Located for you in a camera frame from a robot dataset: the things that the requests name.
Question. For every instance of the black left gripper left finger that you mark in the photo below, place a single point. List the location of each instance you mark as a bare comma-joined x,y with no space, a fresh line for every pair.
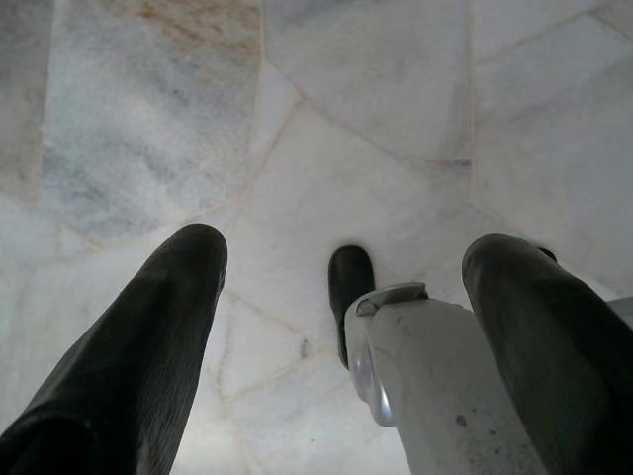
128,356

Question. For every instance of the white robot leg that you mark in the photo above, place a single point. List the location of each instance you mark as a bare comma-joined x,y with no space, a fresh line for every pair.
435,376

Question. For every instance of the black robot foot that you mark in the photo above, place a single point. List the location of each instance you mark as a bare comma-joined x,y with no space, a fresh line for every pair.
351,277

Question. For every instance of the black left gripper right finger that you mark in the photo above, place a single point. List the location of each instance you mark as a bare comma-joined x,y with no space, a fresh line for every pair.
559,356

